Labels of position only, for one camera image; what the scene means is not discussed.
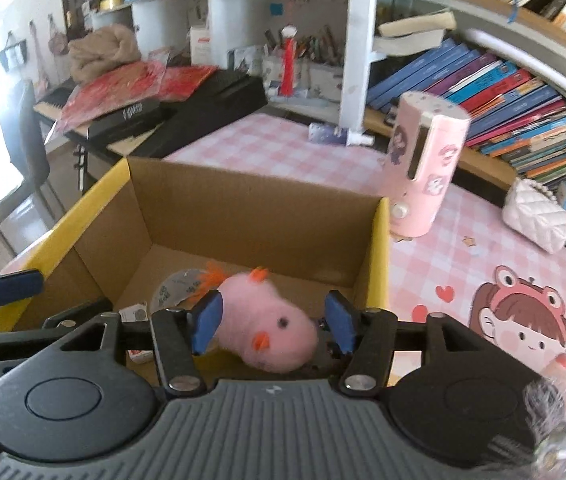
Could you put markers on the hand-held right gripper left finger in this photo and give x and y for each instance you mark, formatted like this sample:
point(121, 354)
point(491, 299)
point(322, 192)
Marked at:
point(208, 322)

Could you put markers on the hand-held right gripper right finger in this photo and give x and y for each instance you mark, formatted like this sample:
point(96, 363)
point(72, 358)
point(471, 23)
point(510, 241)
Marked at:
point(340, 322)

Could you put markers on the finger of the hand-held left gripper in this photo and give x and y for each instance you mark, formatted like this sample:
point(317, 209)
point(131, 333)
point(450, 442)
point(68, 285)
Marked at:
point(13, 286)
point(80, 312)

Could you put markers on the pink plush chick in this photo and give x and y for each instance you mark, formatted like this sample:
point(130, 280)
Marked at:
point(263, 320)

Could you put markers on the yellow cardboard box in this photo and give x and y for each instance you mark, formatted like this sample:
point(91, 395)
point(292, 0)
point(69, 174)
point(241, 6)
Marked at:
point(243, 220)

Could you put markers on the grey chair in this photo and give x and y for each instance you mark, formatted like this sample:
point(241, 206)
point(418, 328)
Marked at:
point(28, 160)

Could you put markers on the pink checked tablecloth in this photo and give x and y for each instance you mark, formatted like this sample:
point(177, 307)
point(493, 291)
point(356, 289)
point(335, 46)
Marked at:
point(463, 270)

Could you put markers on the pink cartoon cylinder dispenser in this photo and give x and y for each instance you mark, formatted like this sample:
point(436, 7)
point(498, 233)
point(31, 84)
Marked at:
point(423, 170)

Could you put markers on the blue patterned small bottle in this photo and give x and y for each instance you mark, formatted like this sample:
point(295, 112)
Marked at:
point(330, 134)

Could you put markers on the long black box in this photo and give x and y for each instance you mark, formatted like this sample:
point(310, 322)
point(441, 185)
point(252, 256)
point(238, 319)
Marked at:
point(123, 117)

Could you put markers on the black electronic keyboard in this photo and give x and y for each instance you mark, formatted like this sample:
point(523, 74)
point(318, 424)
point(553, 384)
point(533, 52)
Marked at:
point(198, 115)

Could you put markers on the wooden bookshelf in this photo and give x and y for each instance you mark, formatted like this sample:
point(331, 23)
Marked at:
point(473, 157)

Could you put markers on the white quilted purse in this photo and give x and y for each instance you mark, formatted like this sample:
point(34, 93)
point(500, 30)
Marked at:
point(538, 217)

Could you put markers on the red paper bundle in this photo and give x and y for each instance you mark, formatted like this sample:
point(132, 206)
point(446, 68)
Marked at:
point(113, 85)

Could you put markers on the black tote bag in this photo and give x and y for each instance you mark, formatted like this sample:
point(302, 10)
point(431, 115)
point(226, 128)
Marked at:
point(13, 55)

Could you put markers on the red paper sheet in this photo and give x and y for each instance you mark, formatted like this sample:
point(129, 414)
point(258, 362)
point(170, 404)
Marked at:
point(188, 79)

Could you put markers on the pen holder with pens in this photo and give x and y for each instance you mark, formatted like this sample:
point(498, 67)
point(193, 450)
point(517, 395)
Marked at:
point(323, 77)

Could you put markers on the pink hanging bag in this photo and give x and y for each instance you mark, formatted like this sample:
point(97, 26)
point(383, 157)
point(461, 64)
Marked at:
point(57, 40)

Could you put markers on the brown crumpled cloth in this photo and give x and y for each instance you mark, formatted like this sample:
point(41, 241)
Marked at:
point(103, 52)

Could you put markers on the red tassel ornament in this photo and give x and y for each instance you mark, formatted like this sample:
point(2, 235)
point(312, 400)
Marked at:
point(288, 65)

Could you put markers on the white shelf unit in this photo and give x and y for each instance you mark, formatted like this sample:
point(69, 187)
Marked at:
point(360, 60)

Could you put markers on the white red label box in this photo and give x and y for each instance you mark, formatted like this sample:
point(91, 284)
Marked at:
point(201, 47)

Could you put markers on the cream paged flat books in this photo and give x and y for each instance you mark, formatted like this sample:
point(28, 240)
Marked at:
point(413, 35)

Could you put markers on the white tube lamp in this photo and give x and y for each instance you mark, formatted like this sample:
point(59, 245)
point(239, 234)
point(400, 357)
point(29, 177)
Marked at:
point(528, 57)

